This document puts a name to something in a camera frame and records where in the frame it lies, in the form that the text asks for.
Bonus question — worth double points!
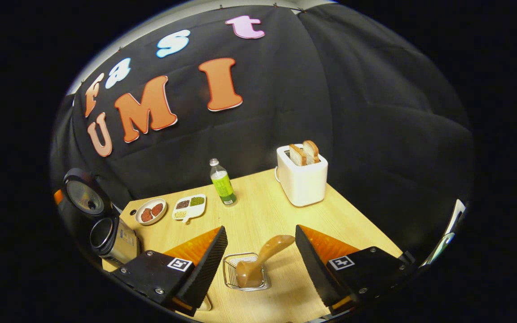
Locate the black silver rice cooker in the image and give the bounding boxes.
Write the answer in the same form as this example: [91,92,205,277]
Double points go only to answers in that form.
[63,168,141,267]

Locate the green label plastic bottle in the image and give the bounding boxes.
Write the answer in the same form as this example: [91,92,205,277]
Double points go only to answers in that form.
[210,158,237,205]

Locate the white toaster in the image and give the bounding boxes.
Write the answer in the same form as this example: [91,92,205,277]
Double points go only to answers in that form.
[276,144,329,207]

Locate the metal wire chopstick holder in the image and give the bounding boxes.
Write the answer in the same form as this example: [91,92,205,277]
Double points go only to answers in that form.
[223,252,271,292]

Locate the white divided bean dish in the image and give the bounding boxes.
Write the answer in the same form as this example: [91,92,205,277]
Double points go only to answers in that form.
[172,194,207,223]

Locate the toast bread slice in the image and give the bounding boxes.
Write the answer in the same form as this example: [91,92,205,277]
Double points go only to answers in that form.
[289,144,307,166]
[302,140,320,164]

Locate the round white plate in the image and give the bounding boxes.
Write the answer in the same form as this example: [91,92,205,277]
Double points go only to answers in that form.
[135,198,168,225]

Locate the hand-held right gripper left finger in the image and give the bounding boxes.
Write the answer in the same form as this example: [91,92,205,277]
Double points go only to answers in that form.
[111,226,228,317]

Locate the wooden spoon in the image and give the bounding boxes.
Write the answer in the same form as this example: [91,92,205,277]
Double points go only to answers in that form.
[235,235,296,288]

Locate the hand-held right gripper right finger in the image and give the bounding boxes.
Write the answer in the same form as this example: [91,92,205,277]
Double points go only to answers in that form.
[295,224,414,314]

